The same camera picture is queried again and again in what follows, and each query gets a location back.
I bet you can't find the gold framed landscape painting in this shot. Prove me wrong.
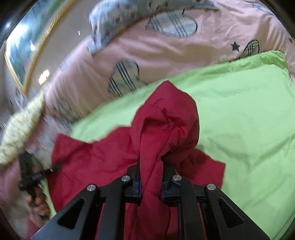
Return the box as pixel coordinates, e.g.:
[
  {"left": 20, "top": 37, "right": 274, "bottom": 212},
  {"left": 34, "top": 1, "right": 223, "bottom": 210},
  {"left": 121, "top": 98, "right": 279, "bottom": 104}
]
[{"left": 4, "top": 1, "right": 74, "bottom": 95}]

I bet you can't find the red quilted padded coat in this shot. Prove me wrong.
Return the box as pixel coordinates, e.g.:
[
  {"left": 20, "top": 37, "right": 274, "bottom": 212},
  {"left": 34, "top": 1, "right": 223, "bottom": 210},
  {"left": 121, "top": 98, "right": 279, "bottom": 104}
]
[{"left": 48, "top": 81, "right": 225, "bottom": 239}]

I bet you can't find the person's left hand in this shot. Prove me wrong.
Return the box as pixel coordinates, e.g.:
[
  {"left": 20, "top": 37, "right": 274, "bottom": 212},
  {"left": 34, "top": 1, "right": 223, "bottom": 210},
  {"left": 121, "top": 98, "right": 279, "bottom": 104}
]
[{"left": 25, "top": 186, "right": 51, "bottom": 227}]

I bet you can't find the floral ruffled pillow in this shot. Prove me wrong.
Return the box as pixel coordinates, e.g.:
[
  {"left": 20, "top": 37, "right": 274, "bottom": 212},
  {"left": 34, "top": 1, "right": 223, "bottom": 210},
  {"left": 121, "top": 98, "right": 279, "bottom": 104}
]
[{"left": 26, "top": 114, "right": 72, "bottom": 167}]

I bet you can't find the yellow floral blanket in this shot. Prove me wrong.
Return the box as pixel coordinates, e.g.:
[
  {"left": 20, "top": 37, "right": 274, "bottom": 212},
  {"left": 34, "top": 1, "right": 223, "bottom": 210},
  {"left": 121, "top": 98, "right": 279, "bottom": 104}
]
[{"left": 1, "top": 91, "right": 44, "bottom": 167}]

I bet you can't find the blue bear print pillow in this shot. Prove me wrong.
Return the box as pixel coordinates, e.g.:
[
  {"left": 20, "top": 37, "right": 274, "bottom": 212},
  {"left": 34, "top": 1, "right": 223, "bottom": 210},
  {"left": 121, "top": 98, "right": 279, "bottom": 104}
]
[{"left": 88, "top": 1, "right": 218, "bottom": 54}]

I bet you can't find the pink duvet with plaid hearts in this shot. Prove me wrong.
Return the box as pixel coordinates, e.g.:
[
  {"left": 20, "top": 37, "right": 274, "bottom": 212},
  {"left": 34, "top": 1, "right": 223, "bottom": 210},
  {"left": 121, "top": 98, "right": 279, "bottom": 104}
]
[{"left": 45, "top": 1, "right": 294, "bottom": 123}]

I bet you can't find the lime green bed sheet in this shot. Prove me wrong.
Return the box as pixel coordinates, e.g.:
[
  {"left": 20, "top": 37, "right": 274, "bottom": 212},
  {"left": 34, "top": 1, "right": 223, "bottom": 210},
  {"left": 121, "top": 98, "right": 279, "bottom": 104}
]
[{"left": 69, "top": 51, "right": 294, "bottom": 239}]

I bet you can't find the pink blanket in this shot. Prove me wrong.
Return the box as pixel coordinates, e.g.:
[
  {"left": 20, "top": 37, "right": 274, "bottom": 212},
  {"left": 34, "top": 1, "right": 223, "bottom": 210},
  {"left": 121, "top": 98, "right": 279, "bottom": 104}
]
[{"left": 0, "top": 159, "right": 21, "bottom": 208}]

